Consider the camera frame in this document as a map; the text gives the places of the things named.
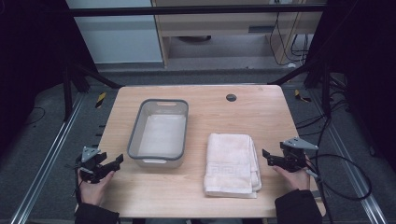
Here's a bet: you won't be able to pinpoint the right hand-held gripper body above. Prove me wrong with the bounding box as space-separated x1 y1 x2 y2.
278 136 319 174

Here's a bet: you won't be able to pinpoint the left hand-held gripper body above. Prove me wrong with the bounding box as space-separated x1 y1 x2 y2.
75 145 108 185

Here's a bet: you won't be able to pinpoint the white towel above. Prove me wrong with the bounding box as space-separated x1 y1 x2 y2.
203 133 262 200

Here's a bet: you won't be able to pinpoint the grey-rimmed plastic basin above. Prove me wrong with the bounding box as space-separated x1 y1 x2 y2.
126 98 190 169

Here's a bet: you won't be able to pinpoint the person's left hand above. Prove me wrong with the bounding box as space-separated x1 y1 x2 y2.
77 170 117 207

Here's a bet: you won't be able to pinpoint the person's right hand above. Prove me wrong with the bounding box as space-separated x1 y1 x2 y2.
272 154 312 192

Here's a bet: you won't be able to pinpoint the yellow black tape strip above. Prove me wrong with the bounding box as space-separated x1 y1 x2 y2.
293 89 313 104

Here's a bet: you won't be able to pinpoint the yellow tool on floor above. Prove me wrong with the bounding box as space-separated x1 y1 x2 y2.
94 91 107 109

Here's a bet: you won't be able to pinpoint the black metal stand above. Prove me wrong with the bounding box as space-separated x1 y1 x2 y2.
61 61 125 123
268 59 333 119

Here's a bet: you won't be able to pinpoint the dark curtain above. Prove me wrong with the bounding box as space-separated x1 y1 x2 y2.
0 0 98 158
303 0 396 174

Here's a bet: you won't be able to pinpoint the white cabinet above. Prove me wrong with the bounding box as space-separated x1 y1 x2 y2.
65 0 165 65

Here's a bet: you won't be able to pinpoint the light wooden desk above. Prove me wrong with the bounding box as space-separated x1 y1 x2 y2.
150 0 329 67

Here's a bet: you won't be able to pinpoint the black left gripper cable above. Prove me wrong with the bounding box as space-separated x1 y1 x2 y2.
73 157 83 204

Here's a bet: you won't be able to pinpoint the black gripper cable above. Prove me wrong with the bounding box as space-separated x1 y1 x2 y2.
306 153 374 224
73 157 83 204

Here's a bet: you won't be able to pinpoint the aluminium floor rail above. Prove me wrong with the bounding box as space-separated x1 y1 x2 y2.
9 92 86 224
310 89 389 224

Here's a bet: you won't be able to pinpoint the black floor cables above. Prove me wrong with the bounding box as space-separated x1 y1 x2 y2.
294 74 354 139

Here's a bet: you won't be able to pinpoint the thin black floor cable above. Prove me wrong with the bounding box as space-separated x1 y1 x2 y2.
23 106 47 128

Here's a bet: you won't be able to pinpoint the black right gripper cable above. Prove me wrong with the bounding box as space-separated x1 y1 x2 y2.
306 153 374 224

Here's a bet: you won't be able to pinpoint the black cables under desk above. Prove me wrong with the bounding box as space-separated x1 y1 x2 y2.
268 11 310 67

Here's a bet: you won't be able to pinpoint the black horizontal frame bar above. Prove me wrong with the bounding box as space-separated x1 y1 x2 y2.
66 4 327 18

